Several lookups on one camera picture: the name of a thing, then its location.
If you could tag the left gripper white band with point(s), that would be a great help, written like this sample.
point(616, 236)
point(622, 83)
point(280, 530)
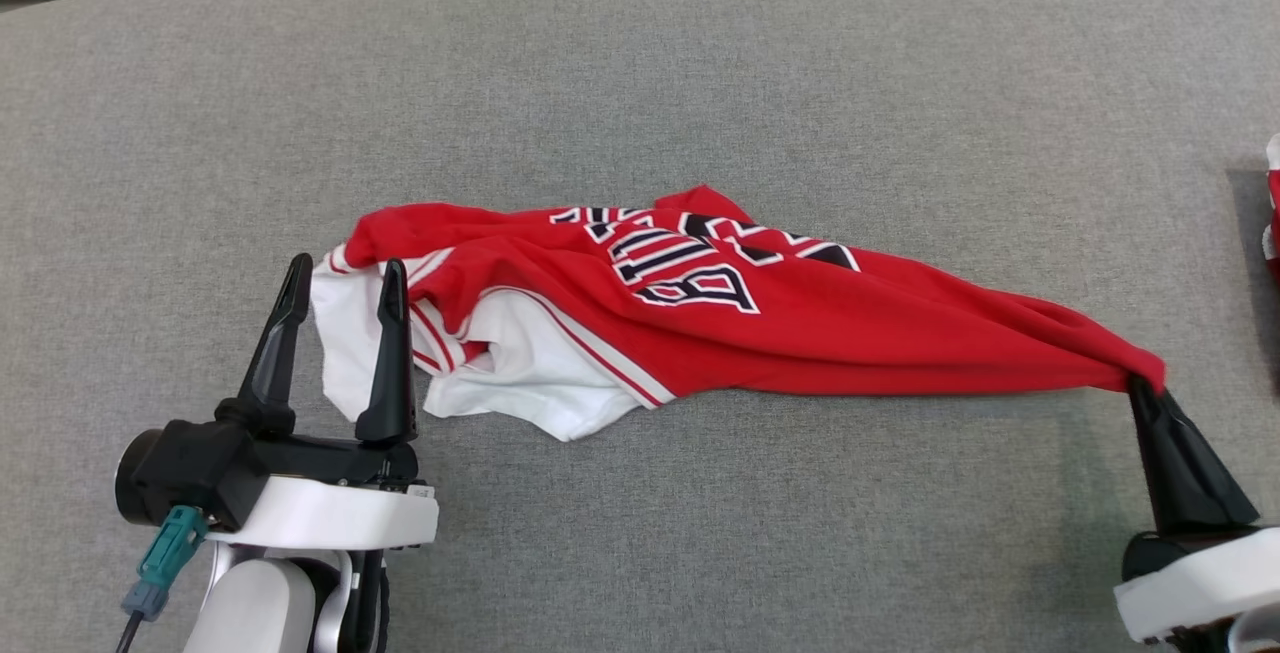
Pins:
point(330, 513)

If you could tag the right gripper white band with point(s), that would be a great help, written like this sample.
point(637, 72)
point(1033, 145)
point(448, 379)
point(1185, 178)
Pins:
point(1200, 578)

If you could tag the red shorts white trim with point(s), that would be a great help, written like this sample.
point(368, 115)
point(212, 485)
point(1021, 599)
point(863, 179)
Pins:
point(1274, 203)

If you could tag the red jersey with lettering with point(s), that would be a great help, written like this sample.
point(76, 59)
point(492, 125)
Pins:
point(800, 323)

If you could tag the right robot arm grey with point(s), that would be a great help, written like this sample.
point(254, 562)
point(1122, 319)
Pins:
point(1262, 635)

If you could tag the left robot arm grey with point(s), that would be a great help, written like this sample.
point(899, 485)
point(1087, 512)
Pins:
point(250, 613)

